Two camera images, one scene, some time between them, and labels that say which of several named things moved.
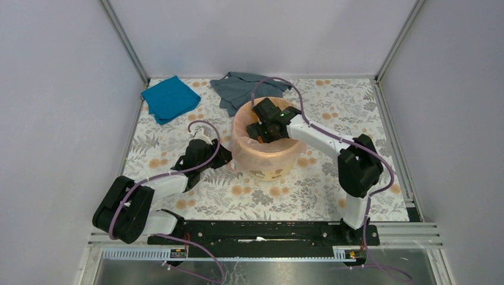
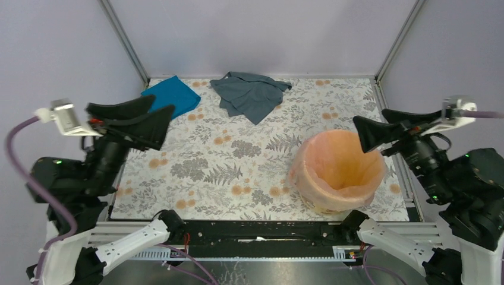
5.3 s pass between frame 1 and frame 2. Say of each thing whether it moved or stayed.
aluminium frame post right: stayed
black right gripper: moved
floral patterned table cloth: stayed
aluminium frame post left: stayed
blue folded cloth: stayed
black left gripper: moved
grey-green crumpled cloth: stayed
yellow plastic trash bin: moved
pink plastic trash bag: moved
